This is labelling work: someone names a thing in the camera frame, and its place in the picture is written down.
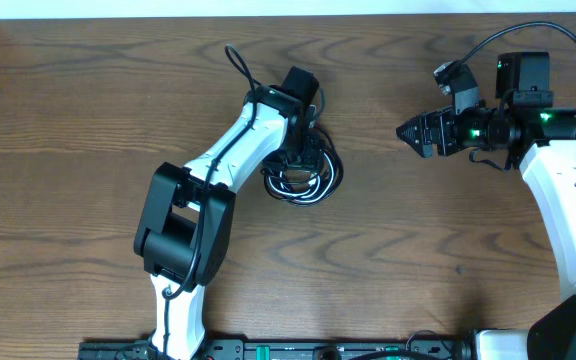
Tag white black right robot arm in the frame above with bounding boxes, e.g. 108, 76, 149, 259
396, 52, 576, 359

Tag black usb cable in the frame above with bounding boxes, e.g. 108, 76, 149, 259
260, 125, 345, 207

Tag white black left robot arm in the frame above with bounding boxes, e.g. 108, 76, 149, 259
133, 66, 325, 359

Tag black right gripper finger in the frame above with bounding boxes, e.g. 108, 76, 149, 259
396, 111, 441, 138
402, 130, 439, 158

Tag white usb cable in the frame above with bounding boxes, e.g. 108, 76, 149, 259
266, 164, 337, 202

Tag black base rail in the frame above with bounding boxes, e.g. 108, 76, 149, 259
77, 338, 477, 360

